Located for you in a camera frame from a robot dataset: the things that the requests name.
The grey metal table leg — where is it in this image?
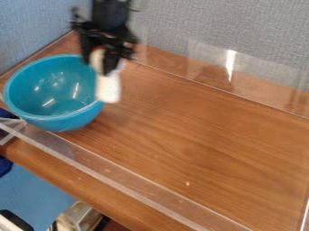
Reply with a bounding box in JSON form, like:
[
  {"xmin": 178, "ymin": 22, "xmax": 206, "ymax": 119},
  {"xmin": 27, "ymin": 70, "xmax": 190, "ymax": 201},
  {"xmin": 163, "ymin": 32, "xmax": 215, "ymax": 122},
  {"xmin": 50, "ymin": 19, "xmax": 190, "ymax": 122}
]
[{"xmin": 47, "ymin": 201, "xmax": 103, "ymax": 231}]

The clear acrylic back barrier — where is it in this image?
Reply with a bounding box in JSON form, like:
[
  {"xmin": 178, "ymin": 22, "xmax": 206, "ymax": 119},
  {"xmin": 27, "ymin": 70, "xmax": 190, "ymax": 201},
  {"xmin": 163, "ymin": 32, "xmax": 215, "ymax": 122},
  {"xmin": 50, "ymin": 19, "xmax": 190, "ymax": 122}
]
[{"xmin": 138, "ymin": 30, "xmax": 309, "ymax": 119}]

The black and white floor object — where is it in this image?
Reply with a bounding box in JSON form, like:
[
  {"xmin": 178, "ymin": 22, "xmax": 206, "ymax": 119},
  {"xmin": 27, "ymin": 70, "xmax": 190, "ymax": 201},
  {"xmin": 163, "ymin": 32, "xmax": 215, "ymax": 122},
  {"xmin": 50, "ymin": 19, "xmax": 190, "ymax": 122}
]
[{"xmin": 0, "ymin": 209, "xmax": 34, "ymax": 231}]

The clear acrylic barrier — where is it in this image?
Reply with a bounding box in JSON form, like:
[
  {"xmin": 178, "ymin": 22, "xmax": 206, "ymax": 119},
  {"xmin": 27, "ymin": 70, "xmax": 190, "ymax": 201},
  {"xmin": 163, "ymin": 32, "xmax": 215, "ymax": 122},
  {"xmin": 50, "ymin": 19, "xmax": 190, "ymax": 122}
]
[
  {"xmin": 0, "ymin": 118, "xmax": 252, "ymax": 231},
  {"xmin": 138, "ymin": 30, "xmax": 309, "ymax": 119}
]

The clear acrylic front barrier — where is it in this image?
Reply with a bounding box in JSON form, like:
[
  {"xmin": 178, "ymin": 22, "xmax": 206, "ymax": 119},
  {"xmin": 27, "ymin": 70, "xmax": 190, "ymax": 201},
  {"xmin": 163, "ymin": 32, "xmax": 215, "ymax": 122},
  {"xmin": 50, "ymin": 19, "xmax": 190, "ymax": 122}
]
[{"xmin": 0, "ymin": 118, "xmax": 252, "ymax": 231}]

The blue plastic bowl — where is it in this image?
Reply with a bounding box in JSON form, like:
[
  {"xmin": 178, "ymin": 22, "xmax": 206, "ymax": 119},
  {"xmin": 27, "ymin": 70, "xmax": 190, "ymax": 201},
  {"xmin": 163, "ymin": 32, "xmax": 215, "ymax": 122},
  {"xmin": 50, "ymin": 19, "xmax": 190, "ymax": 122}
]
[{"xmin": 3, "ymin": 54, "xmax": 106, "ymax": 132}]

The dark blue object at edge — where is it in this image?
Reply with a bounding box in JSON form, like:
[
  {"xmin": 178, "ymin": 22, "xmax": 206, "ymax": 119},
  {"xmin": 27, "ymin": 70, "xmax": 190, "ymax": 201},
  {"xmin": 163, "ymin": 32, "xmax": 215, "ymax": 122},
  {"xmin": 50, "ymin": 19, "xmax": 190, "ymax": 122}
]
[{"xmin": 0, "ymin": 107, "xmax": 19, "ymax": 179}]

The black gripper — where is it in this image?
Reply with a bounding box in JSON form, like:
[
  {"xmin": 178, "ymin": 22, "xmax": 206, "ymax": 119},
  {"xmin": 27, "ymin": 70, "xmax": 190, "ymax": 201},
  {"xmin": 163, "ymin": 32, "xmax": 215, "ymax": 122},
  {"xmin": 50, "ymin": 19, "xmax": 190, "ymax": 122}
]
[{"xmin": 71, "ymin": 0, "xmax": 138, "ymax": 76}]

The brown and white toy mushroom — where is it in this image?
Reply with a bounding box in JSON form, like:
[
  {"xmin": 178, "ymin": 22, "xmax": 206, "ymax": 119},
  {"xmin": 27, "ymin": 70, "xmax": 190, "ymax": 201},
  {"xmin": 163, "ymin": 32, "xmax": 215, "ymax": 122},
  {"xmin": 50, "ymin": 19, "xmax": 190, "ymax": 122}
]
[{"xmin": 90, "ymin": 49, "xmax": 124, "ymax": 104}]

